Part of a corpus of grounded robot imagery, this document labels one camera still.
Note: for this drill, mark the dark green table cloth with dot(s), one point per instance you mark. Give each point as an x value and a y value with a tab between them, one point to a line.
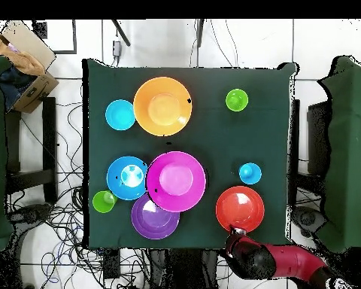
228	135

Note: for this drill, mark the black stool frame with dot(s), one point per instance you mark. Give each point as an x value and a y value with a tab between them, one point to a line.
49	135

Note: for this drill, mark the blue cup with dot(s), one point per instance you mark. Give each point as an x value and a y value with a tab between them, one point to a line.
250	173

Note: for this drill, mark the large pink bowl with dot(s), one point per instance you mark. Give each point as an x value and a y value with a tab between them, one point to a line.
176	181

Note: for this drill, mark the brown cloth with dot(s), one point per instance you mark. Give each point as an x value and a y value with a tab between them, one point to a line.
24	60

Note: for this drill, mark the medium blue bowl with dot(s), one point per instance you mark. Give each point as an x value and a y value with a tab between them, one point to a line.
114	180

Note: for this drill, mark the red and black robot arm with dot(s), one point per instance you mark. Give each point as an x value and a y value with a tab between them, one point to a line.
288	259

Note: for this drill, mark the black square frame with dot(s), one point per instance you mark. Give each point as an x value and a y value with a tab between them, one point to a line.
74	39

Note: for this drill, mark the large red bowl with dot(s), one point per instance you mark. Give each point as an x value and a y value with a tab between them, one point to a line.
240	209

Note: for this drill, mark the black side furniture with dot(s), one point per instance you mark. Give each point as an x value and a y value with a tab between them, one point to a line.
319	135

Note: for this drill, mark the large orange bowl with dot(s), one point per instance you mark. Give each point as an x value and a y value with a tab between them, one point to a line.
162	107

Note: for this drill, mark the cardboard box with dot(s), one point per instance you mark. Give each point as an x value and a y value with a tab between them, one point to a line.
33	90

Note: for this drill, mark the black tripod leg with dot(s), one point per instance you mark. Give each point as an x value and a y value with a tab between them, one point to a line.
200	33
121	33

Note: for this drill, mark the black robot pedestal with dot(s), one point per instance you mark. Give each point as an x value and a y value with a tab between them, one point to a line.
183	271

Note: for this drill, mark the green cup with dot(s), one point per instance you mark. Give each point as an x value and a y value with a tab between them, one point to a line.
237	100
102	203

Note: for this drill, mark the purple bowl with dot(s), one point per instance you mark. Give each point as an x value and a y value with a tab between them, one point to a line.
153	224

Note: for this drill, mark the grey power adapter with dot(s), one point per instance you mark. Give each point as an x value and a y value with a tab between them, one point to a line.
117	48

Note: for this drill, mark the small light blue bowl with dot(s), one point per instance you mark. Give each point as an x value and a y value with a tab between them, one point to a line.
120	115

